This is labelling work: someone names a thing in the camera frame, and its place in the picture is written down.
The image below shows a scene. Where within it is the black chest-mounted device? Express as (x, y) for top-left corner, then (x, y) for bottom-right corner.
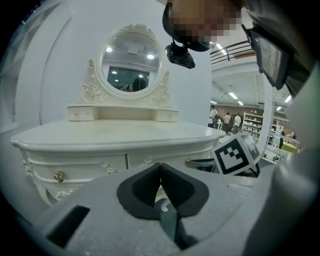
(246, 24), (295, 91)

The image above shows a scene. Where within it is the small white drawer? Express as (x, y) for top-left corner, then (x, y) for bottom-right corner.
(157, 109), (180, 124)
(66, 105), (94, 123)

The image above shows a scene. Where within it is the person's head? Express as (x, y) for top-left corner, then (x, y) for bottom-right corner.
(161, 0), (247, 52)

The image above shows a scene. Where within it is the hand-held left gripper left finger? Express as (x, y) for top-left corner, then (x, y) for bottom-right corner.
(32, 162), (181, 256)

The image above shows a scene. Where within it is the white ornate dressing table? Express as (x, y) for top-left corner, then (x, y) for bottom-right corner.
(9, 104), (227, 208)

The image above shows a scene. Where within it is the oval mirror with ornate frame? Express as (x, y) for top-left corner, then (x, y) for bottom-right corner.
(76, 23), (173, 109)

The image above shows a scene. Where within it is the black head-mounted camera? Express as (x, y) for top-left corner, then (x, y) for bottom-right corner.
(164, 41), (196, 70)

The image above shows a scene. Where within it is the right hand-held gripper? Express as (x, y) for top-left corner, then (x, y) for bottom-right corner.
(185, 133), (261, 179)

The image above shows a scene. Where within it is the black balcony railing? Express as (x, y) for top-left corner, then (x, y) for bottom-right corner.
(210, 40), (256, 66)

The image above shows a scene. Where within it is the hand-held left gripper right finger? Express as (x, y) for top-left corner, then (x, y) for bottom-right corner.
(160, 162), (260, 251)

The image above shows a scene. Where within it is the wide white drawer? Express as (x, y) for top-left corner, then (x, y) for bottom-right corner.
(26, 153), (128, 185)
(126, 151), (216, 171)

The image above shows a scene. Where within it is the white storage rack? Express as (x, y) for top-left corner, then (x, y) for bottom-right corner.
(242, 111), (264, 139)

